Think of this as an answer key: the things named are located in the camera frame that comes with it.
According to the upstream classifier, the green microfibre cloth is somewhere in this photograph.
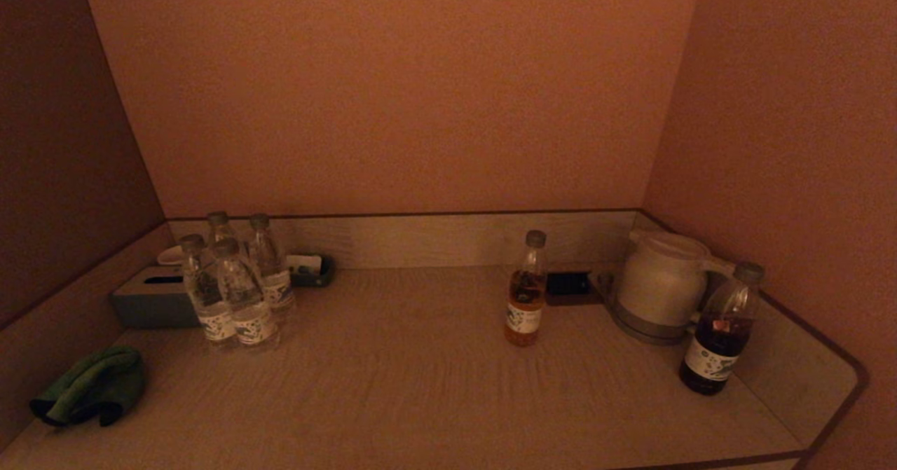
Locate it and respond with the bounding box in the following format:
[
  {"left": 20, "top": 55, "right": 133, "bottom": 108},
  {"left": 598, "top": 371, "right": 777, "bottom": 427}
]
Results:
[{"left": 29, "top": 345, "right": 149, "bottom": 428}]

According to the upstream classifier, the light amber tea bottle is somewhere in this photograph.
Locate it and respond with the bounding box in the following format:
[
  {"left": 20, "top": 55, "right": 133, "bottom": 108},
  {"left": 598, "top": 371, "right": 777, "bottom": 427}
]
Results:
[{"left": 505, "top": 230, "right": 549, "bottom": 347}]

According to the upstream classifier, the black power socket panel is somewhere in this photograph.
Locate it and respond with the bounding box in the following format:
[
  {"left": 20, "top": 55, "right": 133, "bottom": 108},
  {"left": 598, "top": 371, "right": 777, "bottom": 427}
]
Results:
[{"left": 546, "top": 271, "right": 605, "bottom": 307}]

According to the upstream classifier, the small teal tray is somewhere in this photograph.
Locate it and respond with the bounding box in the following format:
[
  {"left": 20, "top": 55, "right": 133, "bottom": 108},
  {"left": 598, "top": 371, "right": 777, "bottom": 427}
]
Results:
[{"left": 287, "top": 254, "right": 335, "bottom": 289}]

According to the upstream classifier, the clear water bottle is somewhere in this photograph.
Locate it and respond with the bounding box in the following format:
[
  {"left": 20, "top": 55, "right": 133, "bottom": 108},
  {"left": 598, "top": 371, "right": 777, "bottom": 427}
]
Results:
[
  {"left": 212, "top": 238, "right": 280, "bottom": 352},
  {"left": 179, "top": 234, "right": 239, "bottom": 350},
  {"left": 247, "top": 213, "right": 297, "bottom": 314},
  {"left": 207, "top": 211, "right": 240, "bottom": 261}
]

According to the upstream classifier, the white electric kettle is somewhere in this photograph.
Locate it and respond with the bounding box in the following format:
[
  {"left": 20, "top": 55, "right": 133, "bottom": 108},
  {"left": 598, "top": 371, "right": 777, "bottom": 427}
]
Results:
[{"left": 615, "top": 228, "right": 738, "bottom": 329}]

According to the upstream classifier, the grey kettle base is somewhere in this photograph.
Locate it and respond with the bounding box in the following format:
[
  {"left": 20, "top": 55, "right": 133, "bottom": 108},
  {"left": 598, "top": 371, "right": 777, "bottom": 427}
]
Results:
[{"left": 607, "top": 295, "right": 701, "bottom": 347}]

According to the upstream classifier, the dark brown tea bottle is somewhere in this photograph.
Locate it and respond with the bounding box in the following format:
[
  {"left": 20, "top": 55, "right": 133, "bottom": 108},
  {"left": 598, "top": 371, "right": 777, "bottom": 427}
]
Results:
[{"left": 678, "top": 261, "right": 766, "bottom": 396}]

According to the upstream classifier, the grey tissue box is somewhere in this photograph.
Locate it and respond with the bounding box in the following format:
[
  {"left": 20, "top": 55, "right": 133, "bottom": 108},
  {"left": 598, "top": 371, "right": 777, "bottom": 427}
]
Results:
[{"left": 109, "top": 265, "right": 201, "bottom": 330}]

